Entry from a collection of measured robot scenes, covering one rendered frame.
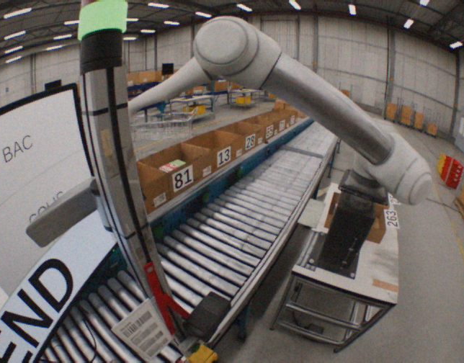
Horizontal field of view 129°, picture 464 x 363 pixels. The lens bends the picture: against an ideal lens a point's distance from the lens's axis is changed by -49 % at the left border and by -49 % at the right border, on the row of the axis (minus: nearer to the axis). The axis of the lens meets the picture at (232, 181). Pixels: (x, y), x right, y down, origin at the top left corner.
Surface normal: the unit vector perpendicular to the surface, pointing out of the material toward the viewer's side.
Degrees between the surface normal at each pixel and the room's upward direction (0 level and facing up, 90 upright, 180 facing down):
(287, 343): 0
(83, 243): 86
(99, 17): 90
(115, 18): 90
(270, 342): 0
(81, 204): 90
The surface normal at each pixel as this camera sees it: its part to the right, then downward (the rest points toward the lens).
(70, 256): 0.97, 0.06
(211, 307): -0.06, -0.81
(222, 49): -0.17, 0.42
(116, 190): 0.84, 0.27
